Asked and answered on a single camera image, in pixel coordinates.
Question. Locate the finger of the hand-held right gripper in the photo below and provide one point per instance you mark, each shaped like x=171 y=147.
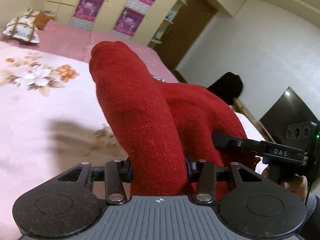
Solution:
x=230 y=141

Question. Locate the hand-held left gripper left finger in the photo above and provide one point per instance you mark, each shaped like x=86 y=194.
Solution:
x=129 y=173

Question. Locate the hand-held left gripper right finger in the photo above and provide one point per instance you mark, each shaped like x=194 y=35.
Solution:
x=191 y=170

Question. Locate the red knit garment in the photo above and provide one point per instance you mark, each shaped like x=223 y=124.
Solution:
x=140 y=105

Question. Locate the person's right forearm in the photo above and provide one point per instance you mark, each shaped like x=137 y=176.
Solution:
x=313 y=217

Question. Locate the person's right hand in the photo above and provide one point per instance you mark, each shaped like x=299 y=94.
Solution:
x=297 y=186

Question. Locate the black flat screen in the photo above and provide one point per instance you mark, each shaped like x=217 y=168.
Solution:
x=290 y=115

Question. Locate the pale pink floral blanket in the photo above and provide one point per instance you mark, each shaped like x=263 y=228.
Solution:
x=37 y=110

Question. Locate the brown wooden door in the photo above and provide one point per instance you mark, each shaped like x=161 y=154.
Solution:
x=185 y=27

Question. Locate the pink bed sheet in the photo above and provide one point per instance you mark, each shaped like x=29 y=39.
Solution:
x=75 y=42

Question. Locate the orange knit cloth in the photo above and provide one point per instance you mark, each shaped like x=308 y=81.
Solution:
x=43 y=20

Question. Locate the white floral pillow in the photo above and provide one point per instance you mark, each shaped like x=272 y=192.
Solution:
x=21 y=27

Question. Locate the wooden chair frame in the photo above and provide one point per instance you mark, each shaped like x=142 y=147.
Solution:
x=247 y=115

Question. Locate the cream wall shelf unit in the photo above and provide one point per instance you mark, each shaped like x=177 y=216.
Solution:
x=170 y=15

